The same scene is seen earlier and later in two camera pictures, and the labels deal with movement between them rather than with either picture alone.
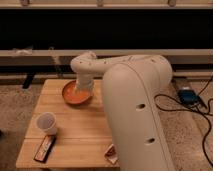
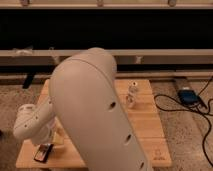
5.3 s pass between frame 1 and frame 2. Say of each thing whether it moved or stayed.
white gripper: moved
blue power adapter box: stayed
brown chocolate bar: stayed
